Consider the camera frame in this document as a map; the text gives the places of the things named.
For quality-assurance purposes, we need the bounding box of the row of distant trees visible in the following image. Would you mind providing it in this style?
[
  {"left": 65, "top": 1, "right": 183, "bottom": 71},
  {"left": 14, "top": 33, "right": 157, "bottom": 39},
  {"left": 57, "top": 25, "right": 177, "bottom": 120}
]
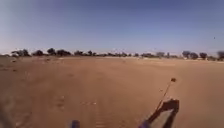
[{"left": 9, "top": 47, "right": 224, "bottom": 62}]

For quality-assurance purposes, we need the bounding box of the robot's own part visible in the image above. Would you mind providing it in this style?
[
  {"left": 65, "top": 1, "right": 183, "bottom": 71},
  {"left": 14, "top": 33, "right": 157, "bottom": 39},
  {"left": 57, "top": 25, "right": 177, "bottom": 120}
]
[
  {"left": 70, "top": 119, "right": 81, "bottom": 128},
  {"left": 139, "top": 120, "right": 152, "bottom": 128}
]

